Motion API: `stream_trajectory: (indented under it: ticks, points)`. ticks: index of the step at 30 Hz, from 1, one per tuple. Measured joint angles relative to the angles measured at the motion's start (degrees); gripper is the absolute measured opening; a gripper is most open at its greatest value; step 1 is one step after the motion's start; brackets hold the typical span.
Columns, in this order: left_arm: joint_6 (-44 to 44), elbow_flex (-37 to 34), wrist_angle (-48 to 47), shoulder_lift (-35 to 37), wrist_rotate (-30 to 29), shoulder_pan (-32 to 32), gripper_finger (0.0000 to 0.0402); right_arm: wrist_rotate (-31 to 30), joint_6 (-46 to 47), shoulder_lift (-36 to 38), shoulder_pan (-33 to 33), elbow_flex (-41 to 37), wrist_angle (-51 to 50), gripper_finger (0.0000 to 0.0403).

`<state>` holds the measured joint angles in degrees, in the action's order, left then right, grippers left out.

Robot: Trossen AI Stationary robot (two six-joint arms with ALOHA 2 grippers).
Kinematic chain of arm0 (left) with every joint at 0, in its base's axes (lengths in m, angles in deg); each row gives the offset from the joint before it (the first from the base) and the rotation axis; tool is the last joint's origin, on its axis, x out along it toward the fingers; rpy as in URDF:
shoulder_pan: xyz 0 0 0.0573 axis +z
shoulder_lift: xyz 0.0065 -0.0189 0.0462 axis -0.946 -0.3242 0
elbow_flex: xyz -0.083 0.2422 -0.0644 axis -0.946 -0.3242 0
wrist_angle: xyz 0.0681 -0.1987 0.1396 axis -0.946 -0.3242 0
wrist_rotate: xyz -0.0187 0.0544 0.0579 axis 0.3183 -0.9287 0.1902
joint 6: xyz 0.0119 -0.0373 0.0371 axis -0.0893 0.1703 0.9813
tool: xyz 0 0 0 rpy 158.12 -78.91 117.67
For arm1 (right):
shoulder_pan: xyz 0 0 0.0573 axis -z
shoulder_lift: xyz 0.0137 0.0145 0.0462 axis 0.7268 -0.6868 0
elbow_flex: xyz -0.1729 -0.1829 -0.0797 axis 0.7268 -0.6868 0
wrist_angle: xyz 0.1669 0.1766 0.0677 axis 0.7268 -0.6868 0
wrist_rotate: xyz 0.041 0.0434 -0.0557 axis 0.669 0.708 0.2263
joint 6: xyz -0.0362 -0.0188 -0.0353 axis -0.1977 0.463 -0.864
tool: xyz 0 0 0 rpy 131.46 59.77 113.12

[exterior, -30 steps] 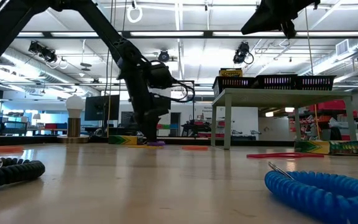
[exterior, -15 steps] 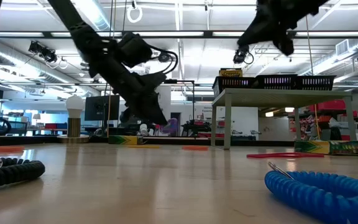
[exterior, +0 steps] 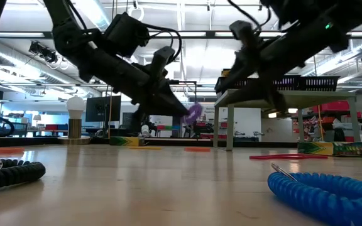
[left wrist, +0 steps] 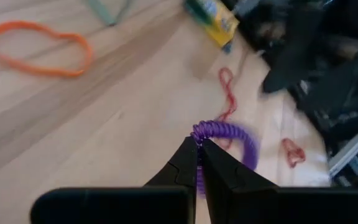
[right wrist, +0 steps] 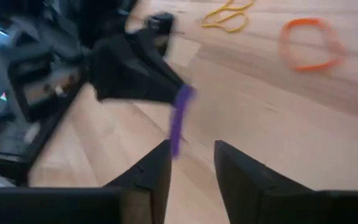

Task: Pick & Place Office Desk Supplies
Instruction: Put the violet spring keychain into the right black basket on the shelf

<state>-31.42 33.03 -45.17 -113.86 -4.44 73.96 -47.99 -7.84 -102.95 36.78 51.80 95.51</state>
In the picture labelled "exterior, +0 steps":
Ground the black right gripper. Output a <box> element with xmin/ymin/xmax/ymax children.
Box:
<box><xmin>215</xmin><ymin>20</ymin><xmax>292</xmax><ymax>112</ymax></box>

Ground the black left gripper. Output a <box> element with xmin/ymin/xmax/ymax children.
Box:
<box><xmin>80</xmin><ymin>46</ymin><xmax>190</xmax><ymax>134</ymax></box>

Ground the black plastic mesh basket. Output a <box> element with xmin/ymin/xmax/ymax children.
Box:
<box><xmin>299</xmin><ymin>75</ymin><xmax>341</xmax><ymax>92</ymax></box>
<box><xmin>271</xmin><ymin>75</ymin><xmax>302</xmax><ymax>91</ymax></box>
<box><xmin>214</xmin><ymin>77</ymin><xmax>260</xmax><ymax>95</ymax></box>

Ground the purple spiral coil keyring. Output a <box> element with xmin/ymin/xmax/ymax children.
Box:
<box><xmin>182</xmin><ymin>102</ymin><xmax>204</xmax><ymax>126</ymax></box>

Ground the white round column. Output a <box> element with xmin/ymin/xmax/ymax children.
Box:
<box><xmin>151</xmin><ymin>115</ymin><xmax>174</xmax><ymax>136</ymax></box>

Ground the yellow rubber band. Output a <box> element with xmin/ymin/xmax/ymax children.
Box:
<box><xmin>128</xmin><ymin>145</ymin><xmax>164</xmax><ymax>151</ymax></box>

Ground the orange rubber band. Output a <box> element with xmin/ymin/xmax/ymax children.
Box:
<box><xmin>0</xmin><ymin>147</ymin><xmax>25</xmax><ymax>154</ymax></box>
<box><xmin>183</xmin><ymin>146</ymin><xmax>212</xmax><ymax>153</ymax></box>

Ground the sage green perforated metal riser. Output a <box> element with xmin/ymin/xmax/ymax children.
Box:
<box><xmin>212</xmin><ymin>89</ymin><xmax>361</xmax><ymax>152</ymax></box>

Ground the black computer monitor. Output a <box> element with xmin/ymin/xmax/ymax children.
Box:
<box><xmin>85</xmin><ymin>95</ymin><xmax>122</xmax><ymax>123</ymax></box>

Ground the red rubber band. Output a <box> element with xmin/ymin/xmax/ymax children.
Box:
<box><xmin>249</xmin><ymin>153</ymin><xmax>329</xmax><ymax>161</ymax></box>

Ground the red storage bin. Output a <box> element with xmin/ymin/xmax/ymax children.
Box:
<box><xmin>312</xmin><ymin>100</ymin><xmax>351</xmax><ymax>113</ymax></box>

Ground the white globe lamp wooden base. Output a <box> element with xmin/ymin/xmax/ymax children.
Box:
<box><xmin>57</xmin><ymin>95</ymin><xmax>92</xmax><ymax>146</ymax></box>

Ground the blue spiral coil keyring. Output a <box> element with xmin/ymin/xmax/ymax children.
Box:
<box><xmin>267</xmin><ymin>162</ymin><xmax>362</xmax><ymax>226</ymax></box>

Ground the black spiral coil keyring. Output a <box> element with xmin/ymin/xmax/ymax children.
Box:
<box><xmin>0</xmin><ymin>156</ymin><xmax>47</xmax><ymax>192</ymax></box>

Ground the black metal station frame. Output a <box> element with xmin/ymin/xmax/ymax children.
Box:
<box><xmin>168</xmin><ymin>80</ymin><xmax>198</xmax><ymax>139</ymax></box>

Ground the black right camera cable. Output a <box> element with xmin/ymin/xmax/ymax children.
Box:
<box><xmin>226</xmin><ymin>0</ymin><xmax>272</xmax><ymax>34</ymax></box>

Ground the black camera cable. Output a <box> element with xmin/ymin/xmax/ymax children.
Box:
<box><xmin>226</xmin><ymin>0</ymin><xmax>272</xmax><ymax>34</ymax></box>
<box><xmin>143</xmin><ymin>23</ymin><xmax>182</xmax><ymax>65</ymax></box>

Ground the black left camera cable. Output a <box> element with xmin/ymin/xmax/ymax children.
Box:
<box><xmin>143</xmin><ymin>23</ymin><xmax>182</xmax><ymax>65</ymax></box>

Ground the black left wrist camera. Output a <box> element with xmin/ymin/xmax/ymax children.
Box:
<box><xmin>104</xmin><ymin>12</ymin><xmax>150</xmax><ymax>58</ymax></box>

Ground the black ceiling camera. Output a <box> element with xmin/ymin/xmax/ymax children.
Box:
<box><xmin>28</xmin><ymin>40</ymin><xmax>58</xmax><ymax>65</ymax></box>

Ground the silver air duct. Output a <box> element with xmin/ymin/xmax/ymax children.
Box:
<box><xmin>0</xmin><ymin>40</ymin><xmax>103</xmax><ymax>98</ymax></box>

